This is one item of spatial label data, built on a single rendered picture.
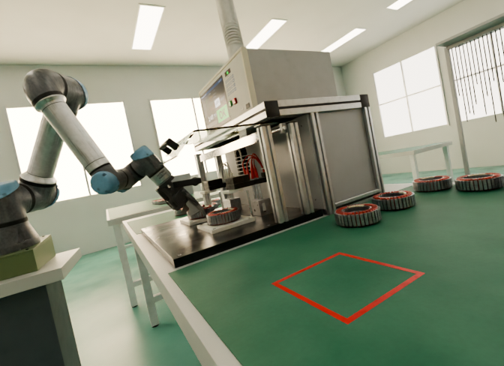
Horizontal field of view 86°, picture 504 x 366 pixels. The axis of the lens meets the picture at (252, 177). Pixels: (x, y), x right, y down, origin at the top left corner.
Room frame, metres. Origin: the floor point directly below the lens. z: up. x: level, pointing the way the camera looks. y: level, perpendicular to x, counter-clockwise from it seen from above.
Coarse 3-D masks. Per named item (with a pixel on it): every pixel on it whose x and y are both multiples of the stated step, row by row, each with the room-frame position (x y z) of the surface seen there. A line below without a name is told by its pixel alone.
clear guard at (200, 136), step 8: (208, 128) 0.71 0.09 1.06; (216, 128) 0.72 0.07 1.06; (224, 128) 0.74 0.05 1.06; (232, 128) 0.77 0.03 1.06; (240, 128) 0.80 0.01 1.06; (248, 128) 0.83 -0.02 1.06; (184, 136) 0.77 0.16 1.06; (192, 136) 0.77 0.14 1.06; (200, 136) 0.80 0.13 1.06; (208, 136) 0.84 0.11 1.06; (216, 136) 0.87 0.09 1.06; (224, 136) 0.92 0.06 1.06; (232, 136) 0.96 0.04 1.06; (240, 136) 1.01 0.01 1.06; (184, 144) 0.68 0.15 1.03; (176, 152) 0.70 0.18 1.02; (168, 160) 0.77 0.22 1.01
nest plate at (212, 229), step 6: (246, 216) 0.91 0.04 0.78; (234, 222) 0.85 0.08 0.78; (240, 222) 0.84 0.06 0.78; (246, 222) 0.85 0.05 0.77; (198, 228) 0.92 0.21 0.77; (204, 228) 0.86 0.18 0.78; (210, 228) 0.83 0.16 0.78; (216, 228) 0.81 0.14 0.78; (222, 228) 0.81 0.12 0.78; (228, 228) 0.82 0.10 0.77
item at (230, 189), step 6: (228, 180) 0.92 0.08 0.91; (234, 180) 0.89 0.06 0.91; (240, 180) 0.90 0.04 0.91; (246, 180) 0.91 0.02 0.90; (252, 180) 0.92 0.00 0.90; (258, 180) 0.93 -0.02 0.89; (264, 180) 0.94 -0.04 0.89; (228, 186) 0.93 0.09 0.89; (234, 186) 0.89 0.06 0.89; (240, 186) 0.90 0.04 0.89; (246, 186) 0.91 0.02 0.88; (252, 186) 0.98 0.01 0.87; (258, 186) 0.94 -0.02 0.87; (222, 192) 0.93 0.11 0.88; (228, 192) 0.88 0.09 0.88; (234, 192) 0.89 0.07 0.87; (258, 192) 0.96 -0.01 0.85; (258, 198) 0.96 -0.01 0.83
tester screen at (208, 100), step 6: (216, 84) 1.07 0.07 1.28; (222, 84) 1.02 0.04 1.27; (210, 90) 1.13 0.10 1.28; (216, 90) 1.08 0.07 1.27; (222, 90) 1.03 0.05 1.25; (204, 96) 1.20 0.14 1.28; (210, 96) 1.14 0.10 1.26; (216, 96) 1.09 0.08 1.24; (204, 102) 1.21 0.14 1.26; (210, 102) 1.15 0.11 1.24; (204, 108) 1.22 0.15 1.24; (210, 108) 1.16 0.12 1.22; (216, 108) 1.11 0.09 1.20; (210, 114) 1.17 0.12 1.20; (216, 114) 1.12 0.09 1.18
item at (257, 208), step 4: (252, 200) 0.96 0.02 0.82; (256, 200) 0.94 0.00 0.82; (260, 200) 0.93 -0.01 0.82; (264, 200) 0.93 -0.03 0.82; (268, 200) 0.94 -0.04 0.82; (252, 204) 0.96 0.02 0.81; (256, 204) 0.93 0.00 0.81; (260, 204) 0.93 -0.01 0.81; (268, 204) 0.94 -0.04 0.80; (252, 208) 0.97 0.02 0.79; (256, 208) 0.94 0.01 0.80; (260, 208) 0.92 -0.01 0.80; (268, 208) 0.94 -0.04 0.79; (256, 212) 0.95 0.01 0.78; (260, 212) 0.92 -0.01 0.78; (264, 212) 0.93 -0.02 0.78; (268, 212) 0.94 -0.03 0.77; (272, 212) 0.95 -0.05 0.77
